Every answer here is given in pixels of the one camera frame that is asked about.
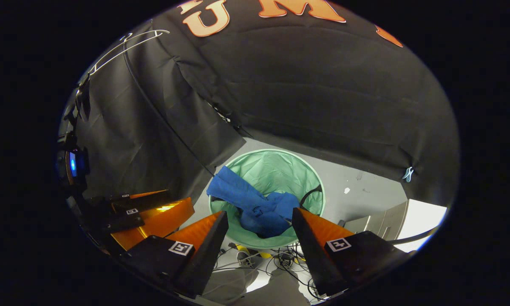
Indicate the white clothes hanger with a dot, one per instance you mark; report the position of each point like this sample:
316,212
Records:
123,50

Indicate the white cabinet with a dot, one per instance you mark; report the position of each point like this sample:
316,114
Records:
382,223

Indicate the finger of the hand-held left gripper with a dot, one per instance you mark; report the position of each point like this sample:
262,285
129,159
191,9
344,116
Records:
146,199
161,219

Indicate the small backdrop clip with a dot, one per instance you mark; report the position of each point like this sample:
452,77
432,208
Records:
408,174

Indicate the person's dark shoe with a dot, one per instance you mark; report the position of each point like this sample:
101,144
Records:
244,258
286,260

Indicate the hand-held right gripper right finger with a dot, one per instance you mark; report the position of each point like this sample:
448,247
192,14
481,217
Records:
310,250

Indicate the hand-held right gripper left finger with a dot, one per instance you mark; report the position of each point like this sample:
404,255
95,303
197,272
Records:
206,250

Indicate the green laundry hamper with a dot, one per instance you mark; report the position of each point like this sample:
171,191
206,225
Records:
276,170

